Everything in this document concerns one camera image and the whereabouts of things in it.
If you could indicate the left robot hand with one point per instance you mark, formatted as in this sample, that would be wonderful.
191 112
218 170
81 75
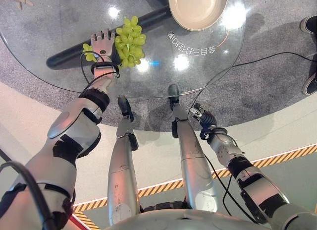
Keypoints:
102 45

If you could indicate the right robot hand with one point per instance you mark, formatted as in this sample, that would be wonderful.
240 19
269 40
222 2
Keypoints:
206 118

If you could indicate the green grape bunch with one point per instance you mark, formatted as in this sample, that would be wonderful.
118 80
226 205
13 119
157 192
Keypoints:
130 45

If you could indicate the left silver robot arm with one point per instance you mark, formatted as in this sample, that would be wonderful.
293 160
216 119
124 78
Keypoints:
64 131

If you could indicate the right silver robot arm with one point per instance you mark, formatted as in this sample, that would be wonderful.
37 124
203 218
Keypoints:
250 180

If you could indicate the beige round plate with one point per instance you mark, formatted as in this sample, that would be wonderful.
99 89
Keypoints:
198 7

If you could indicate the black table base bar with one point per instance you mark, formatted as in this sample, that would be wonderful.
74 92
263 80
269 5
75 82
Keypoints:
67 57

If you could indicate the right dark robot foot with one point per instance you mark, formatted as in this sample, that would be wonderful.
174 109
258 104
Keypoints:
173 91

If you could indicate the dark robot foot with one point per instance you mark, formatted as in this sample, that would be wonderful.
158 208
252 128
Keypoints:
173 91
125 107

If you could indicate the right silver robot leg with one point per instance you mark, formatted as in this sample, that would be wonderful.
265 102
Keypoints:
194 165

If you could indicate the silver robot leg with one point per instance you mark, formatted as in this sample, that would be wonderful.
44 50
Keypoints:
122 175
194 165

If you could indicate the left dark robot foot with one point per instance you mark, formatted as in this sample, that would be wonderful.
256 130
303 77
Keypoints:
125 107

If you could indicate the grey round carpet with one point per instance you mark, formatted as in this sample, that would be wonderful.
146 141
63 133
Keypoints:
37 74

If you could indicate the yellow black hazard tape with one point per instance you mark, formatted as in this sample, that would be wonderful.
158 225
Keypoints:
280 155

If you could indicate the left silver robot leg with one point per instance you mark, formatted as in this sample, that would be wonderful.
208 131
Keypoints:
122 175

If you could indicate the silver robot torso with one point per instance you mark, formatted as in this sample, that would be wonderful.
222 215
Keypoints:
173 220

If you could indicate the person's dark shoe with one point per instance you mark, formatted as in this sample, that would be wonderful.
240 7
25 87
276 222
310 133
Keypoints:
310 82
309 24

